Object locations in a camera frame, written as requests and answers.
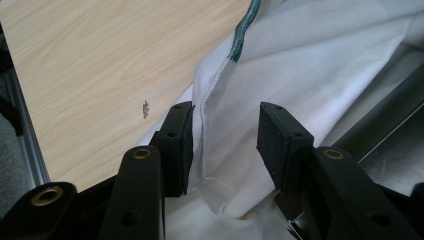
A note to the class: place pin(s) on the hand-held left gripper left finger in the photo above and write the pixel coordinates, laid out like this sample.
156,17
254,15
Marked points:
175,150

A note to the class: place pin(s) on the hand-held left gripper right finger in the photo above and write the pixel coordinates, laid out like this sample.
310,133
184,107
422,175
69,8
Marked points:
283,150

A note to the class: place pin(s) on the white teal orange tote bag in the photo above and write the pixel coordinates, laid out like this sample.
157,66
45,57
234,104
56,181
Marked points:
266,66

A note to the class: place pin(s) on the metal floor rail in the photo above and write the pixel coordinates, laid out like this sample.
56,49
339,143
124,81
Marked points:
28,143

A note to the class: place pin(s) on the shiny grey flat object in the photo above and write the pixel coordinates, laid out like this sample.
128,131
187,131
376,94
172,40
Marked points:
393,110

